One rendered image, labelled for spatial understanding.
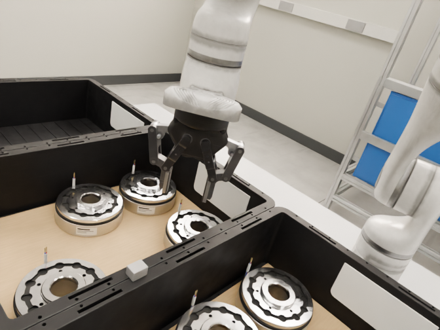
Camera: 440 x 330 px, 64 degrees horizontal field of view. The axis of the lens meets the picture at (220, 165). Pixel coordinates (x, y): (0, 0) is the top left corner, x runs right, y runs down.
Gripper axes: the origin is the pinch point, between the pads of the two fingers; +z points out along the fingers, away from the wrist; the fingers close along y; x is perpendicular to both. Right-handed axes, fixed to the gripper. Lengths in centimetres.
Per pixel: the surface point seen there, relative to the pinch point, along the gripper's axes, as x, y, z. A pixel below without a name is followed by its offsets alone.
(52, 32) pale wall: -266, 151, 44
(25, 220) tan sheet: 3.1, 22.9, 10.6
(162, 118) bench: -82, 18, 23
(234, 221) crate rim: 5.3, -7.8, 0.4
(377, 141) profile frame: -150, -97, 32
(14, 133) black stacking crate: -22.3, 39.6, 10.7
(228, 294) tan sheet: 9.0, -9.5, 10.4
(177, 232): 1.6, -0.2, 7.6
